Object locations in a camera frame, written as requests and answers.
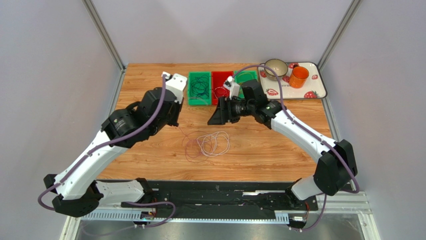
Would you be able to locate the blue wire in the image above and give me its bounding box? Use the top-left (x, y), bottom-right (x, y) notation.
top-left (189, 73), bottom-right (211, 100)

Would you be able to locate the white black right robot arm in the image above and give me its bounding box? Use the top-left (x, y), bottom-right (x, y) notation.
top-left (207, 80), bottom-right (358, 205)

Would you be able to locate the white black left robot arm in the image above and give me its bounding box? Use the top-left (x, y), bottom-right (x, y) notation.
top-left (37, 86), bottom-right (184, 217)

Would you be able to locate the right green plastic bin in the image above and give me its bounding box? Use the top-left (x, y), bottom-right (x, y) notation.
top-left (234, 70), bottom-right (259, 86)

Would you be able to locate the green plastic bin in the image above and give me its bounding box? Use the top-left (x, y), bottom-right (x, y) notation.
top-left (187, 71), bottom-right (212, 106)
top-left (234, 70), bottom-right (259, 86)

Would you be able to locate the red plastic bin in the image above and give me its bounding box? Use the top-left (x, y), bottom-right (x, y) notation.
top-left (211, 71), bottom-right (234, 105)

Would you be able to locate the left green plastic bin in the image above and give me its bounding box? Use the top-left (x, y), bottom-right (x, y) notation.
top-left (187, 71), bottom-right (212, 106)

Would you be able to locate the beige ceramic bowl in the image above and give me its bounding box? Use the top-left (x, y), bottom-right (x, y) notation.
top-left (264, 58), bottom-right (288, 81)

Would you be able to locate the orange plastic cup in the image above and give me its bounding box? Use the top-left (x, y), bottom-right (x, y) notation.
top-left (289, 66), bottom-right (310, 89)

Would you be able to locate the strawberry pattern tray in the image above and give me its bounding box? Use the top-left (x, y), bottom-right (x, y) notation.
top-left (257, 62), bottom-right (327, 100)

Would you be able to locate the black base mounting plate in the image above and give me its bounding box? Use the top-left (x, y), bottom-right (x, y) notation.
top-left (89, 179), bottom-right (334, 221)

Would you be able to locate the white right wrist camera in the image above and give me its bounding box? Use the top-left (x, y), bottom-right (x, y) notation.
top-left (223, 76), bottom-right (240, 99)

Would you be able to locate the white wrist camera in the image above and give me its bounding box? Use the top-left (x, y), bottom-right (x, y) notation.
top-left (162, 71), bottom-right (188, 104)
top-left (223, 76), bottom-right (240, 99)

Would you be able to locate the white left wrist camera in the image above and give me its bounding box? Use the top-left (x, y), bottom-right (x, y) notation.
top-left (162, 71), bottom-right (188, 104)

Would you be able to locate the left aluminium corner post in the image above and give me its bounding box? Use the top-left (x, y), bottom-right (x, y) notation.
top-left (82, 0), bottom-right (126, 72)

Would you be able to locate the aluminium corner post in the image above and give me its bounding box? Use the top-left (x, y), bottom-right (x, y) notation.
top-left (82, 0), bottom-right (126, 72)
top-left (317, 0), bottom-right (363, 71)

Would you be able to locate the right aluminium corner post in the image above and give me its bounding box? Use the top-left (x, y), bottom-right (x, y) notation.
top-left (317, 0), bottom-right (363, 71)

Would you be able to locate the aluminium frame rail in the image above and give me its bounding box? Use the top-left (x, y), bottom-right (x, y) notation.
top-left (61, 192), bottom-right (380, 240)

